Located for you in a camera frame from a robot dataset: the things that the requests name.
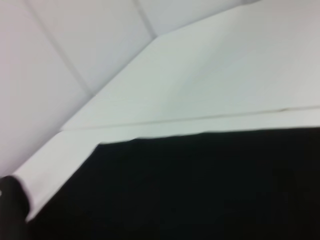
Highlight black t-shirt with FREE print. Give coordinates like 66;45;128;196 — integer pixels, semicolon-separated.
24;126;320;240

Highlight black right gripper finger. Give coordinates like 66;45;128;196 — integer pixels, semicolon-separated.
0;175;31;240

